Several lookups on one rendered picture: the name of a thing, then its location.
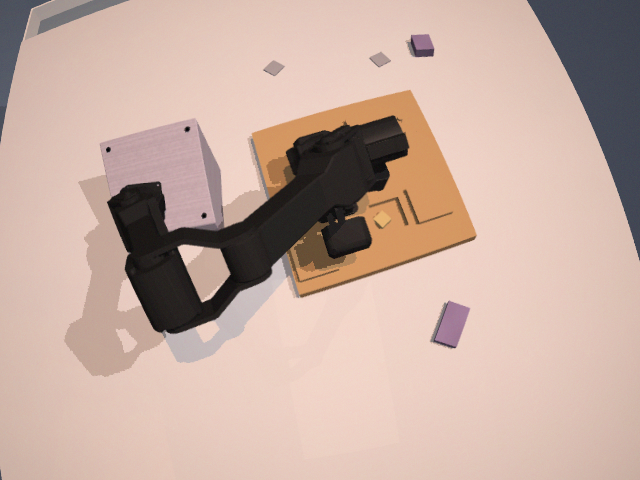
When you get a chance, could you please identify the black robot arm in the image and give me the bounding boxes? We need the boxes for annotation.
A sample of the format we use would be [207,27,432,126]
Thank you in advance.
[107,115,410,334]

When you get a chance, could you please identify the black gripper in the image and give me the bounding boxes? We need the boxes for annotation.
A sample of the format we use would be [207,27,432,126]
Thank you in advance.
[293,130,372,259]

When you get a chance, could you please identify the orange square puzzle board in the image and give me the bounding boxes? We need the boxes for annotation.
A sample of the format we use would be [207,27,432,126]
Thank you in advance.
[251,90,477,298]

